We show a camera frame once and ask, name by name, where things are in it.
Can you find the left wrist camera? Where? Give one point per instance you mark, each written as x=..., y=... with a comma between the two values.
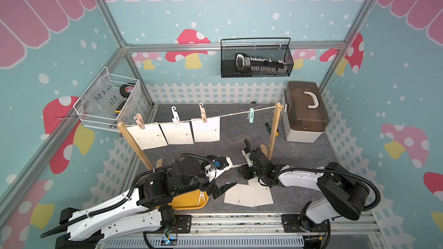
x=219, y=163

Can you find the yellow plastic tray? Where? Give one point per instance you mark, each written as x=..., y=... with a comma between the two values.
x=186, y=201

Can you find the white clothespin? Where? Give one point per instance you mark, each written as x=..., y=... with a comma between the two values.
x=176, y=118
x=202, y=199

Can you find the brown lid storage box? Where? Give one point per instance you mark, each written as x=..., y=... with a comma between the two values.
x=305, y=117

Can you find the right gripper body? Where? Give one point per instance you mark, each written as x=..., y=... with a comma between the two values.
x=250, y=173

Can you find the black tape roll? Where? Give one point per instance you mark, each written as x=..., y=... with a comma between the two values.
x=126, y=90

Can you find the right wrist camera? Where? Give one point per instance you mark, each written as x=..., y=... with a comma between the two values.
x=247, y=153

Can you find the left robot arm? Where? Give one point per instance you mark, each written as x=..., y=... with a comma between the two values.
x=145, y=205

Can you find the pink clothespin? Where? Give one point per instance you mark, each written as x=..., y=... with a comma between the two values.
x=203, y=113
x=139, y=121

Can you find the black mesh wall basket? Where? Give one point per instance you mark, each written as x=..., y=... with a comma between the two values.
x=269, y=48

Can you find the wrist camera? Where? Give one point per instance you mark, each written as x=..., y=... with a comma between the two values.
x=247, y=153
x=219, y=163

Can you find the postcard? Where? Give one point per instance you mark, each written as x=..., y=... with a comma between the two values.
x=262, y=194
x=148, y=138
x=177, y=135
x=241, y=195
x=206, y=132

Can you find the white wire wall basket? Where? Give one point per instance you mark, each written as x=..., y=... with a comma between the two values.
x=102, y=107

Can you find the socket wrench set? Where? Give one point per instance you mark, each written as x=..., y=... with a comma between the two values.
x=247, y=64

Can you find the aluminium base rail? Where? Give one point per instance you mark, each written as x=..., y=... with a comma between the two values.
x=255, y=231

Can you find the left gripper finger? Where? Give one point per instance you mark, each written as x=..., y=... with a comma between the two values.
x=221, y=190
x=218, y=172

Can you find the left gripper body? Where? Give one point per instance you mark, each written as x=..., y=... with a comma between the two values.
x=202, y=182

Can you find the green clothespin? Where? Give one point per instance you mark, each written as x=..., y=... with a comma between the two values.
x=251, y=115

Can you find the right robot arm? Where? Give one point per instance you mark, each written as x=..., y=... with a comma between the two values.
x=344, y=194

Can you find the wooden string rack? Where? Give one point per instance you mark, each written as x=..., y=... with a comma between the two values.
x=268, y=150

